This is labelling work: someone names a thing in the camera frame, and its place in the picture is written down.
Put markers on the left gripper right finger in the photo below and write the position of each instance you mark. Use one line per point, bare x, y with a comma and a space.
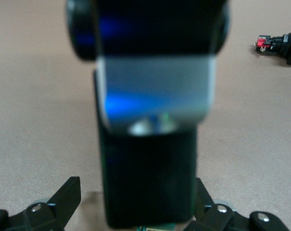
222, 219

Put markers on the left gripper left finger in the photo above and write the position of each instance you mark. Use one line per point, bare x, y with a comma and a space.
39, 216

